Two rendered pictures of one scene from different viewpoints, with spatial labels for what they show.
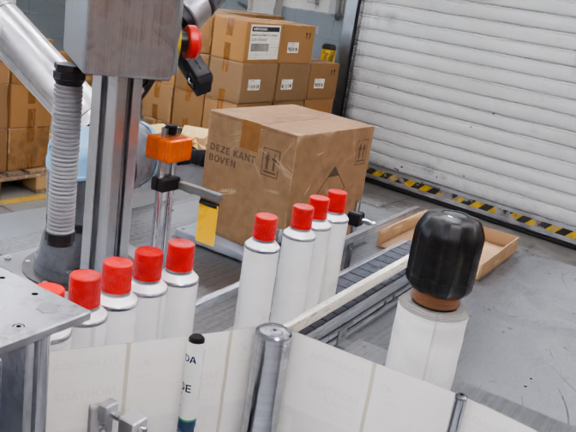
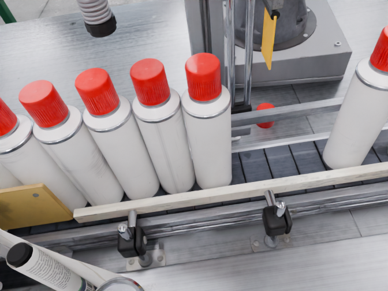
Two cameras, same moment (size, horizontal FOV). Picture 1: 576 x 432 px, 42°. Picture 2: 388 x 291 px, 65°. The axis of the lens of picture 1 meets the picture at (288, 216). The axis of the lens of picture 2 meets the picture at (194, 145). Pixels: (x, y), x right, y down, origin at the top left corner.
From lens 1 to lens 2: 74 cm
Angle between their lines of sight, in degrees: 59
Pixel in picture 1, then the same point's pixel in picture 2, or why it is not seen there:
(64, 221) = (84, 10)
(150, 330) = (155, 147)
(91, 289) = (30, 110)
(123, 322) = (101, 141)
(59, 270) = (237, 26)
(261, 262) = (364, 96)
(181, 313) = (198, 138)
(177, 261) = (189, 85)
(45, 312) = not seen: outside the picture
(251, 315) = (339, 144)
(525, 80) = not seen: outside the picture
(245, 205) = not seen: outside the picture
